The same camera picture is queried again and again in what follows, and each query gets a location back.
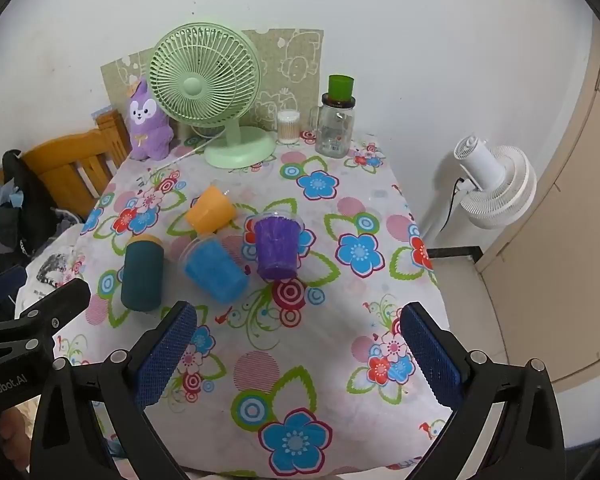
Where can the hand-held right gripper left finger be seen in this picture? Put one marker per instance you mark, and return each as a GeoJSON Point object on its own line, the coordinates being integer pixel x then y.
{"type": "Point", "coordinates": [164, 355]}

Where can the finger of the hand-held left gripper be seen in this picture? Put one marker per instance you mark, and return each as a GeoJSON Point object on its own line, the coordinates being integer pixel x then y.
{"type": "Point", "coordinates": [4, 282]}
{"type": "Point", "coordinates": [54, 307]}

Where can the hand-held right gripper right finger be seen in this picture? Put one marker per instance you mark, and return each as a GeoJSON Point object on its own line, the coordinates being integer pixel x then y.
{"type": "Point", "coordinates": [432, 360]}

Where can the dark teal cup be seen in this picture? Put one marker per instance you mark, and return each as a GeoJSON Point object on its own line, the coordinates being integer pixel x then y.
{"type": "Point", "coordinates": [142, 275]}

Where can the blue cup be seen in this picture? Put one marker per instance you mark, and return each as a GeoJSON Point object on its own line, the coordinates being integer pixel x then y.
{"type": "Point", "coordinates": [214, 270]}

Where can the orange cup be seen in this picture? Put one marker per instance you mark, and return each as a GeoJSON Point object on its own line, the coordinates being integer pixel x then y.
{"type": "Point", "coordinates": [209, 210]}

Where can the purple cup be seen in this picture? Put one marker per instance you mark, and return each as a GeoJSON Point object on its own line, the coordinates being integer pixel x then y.
{"type": "Point", "coordinates": [277, 250]}

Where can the small green cup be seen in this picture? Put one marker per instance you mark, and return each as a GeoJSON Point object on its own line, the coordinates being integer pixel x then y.
{"type": "Point", "coordinates": [341, 86]}

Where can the person's left hand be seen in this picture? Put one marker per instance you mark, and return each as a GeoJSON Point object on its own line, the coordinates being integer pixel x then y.
{"type": "Point", "coordinates": [7, 432]}

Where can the white printed cloth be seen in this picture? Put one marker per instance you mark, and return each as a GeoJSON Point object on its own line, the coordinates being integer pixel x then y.
{"type": "Point", "coordinates": [54, 265]}

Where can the dark clothes pile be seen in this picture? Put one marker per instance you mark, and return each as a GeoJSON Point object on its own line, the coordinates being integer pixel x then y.
{"type": "Point", "coordinates": [19, 210]}

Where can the floral tablecloth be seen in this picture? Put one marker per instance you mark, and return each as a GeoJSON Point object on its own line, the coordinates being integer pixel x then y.
{"type": "Point", "coordinates": [330, 310]}

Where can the wooden chair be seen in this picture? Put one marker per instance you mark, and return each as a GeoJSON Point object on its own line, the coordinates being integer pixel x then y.
{"type": "Point", "coordinates": [64, 170]}

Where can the beige door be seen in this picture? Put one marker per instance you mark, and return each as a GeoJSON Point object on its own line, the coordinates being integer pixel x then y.
{"type": "Point", "coordinates": [555, 260]}

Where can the white floor fan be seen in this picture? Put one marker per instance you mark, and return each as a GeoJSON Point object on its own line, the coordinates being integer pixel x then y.
{"type": "Point", "coordinates": [500, 180]}

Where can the purple plush toy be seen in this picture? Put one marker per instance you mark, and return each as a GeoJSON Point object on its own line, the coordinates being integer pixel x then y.
{"type": "Point", "coordinates": [147, 130]}

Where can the glass jar mug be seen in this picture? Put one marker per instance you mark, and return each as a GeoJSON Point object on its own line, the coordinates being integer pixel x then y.
{"type": "Point", "coordinates": [335, 127]}

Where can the cotton swab container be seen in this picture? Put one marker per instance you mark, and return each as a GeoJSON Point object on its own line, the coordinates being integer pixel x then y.
{"type": "Point", "coordinates": [288, 127]}

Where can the green desk fan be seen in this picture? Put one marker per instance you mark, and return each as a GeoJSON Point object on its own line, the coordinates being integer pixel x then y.
{"type": "Point", "coordinates": [189, 85]}

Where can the beige cartoon board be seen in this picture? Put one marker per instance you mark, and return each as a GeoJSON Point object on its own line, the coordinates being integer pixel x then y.
{"type": "Point", "coordinates": [290, 65]}

